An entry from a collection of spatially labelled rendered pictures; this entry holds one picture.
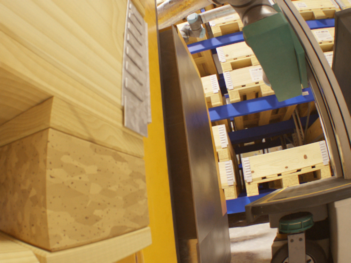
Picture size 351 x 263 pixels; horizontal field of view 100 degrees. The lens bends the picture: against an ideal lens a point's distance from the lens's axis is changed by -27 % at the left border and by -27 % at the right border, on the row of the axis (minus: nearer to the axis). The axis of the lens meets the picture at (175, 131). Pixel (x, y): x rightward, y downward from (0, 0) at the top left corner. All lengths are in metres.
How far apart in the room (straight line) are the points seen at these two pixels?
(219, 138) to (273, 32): 1.30
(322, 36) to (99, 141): 2.52
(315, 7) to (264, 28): 2.29
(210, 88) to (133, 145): 1.86
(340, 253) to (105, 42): 0.61
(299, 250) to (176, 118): 0.50
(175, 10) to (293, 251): 0.94
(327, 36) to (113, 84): 2.51
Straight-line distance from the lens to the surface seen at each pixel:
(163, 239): 0.37
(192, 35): 1.71
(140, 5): 0.36
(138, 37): 0.30
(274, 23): 0.71
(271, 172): 1.79
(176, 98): 0.52
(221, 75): 4.82
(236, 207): 1.85
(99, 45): 0.21
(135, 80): 0.25
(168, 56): 0.60
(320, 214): 0.75
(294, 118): 3.07
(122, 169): 0.19
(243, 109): 1.98
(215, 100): 1.98
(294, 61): 0.91
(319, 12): 2.92
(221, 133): 1.84
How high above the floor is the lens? 0.37
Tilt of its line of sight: 18 degrees up
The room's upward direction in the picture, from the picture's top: 6 degrees counter-clockwise
